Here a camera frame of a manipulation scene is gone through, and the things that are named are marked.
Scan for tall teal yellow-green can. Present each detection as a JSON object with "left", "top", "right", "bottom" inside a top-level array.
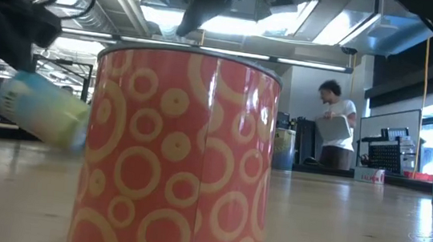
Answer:
[{"left": 0, "top": 67, "right": 95, "bottom": 153}]

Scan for orange can cream rings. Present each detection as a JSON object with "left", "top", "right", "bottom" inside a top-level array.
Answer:
[{"left": 66, "top": 36, "right": 287, "bottom": 242}]

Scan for tall blue yellow can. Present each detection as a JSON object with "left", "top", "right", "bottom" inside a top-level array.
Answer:
[{"left": 270, "top": 127, "right": 297, "bottom": 172}]

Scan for wooden shelf black metal legs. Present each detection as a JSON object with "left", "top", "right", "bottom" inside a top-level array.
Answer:
[{"left": 27, "top": 53, "right": 95, "bottom": 104}]

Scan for long ceiling light fixture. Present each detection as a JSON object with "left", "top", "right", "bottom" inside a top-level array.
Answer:
[{"left": 59, "top": 26, "right": 355, "bottom": 75}]

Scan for dark display panel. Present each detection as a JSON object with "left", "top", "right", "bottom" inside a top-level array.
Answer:
[{"left": 275, "top": 111, "right": 297, "bottom": 131}]

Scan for person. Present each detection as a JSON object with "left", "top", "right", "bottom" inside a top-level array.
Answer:
[{"left": 310, "top": 78, "right": 362, "bottom": 171}]

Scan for grey laptop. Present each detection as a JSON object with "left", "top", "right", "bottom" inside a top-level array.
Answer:
[{"left": 314, "top": 111, "right": 355, "bottom": 145}]

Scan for grey ceiling air unit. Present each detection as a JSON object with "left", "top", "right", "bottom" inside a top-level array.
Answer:
[{"left": 338, "top": 7, "right": 433, "bottom": 64}]

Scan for grey partition panel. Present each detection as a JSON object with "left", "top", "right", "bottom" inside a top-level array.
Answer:
[{"left": 355, "top": 103, "right": 423, "bottom": 177}]

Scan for black perforated rack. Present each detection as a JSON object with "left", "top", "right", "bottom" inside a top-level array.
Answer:
[{"left": 356, "top": 123, "right": 420, "bottom": 178}]

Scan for red tray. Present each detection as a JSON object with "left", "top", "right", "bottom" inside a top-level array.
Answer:
[{"left": 403, "top": 169, "right": 433, "bottom": 184}]

